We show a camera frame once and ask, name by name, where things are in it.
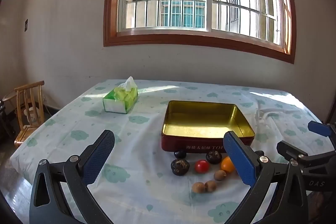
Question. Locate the white plush toy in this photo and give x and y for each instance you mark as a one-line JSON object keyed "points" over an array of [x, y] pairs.
{"points": [[31, 115]]}

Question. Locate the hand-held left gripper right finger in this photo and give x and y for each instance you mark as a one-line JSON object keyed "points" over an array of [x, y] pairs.
{"points": [[241, 161]]}

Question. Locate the orange mandarin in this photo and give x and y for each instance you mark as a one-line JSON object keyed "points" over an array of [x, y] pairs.
{"points": [[227, 165]]}

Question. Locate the wooden bamboo chair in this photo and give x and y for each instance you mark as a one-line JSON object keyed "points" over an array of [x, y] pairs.
{"points": [[26, 132]]}

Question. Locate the green tissue box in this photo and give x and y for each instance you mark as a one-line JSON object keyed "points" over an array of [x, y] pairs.
{"points": [[120, 100]]}

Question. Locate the brown longan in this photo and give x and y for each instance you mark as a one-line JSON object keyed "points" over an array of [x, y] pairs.
{"points": [[198, 187], [220, 176], [210, 186]]}

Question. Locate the dark wall switch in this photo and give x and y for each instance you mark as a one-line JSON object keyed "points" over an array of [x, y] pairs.
{"points": [[26, 25]]}

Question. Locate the dark water chestnut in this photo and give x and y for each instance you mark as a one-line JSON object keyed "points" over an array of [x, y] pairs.
{"points": [[180, 154], [179, 166], [214, 156]]}

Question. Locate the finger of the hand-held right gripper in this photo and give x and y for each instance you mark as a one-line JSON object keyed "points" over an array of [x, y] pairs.
{"points": [[288, 148], [319, 129]]}

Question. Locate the red gold metal tin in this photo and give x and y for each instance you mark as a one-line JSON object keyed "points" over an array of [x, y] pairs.
{"points": [[199, 121]]}

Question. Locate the red cherry tomato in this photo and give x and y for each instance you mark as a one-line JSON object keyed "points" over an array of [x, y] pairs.
{"points": [[201, 166]]}

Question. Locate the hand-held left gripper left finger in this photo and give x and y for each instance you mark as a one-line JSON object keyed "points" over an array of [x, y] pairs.
{"points": [[99, 155]]}

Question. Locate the brown framed barred window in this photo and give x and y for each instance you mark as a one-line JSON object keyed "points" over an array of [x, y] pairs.
{"points": [[183, 39]]}

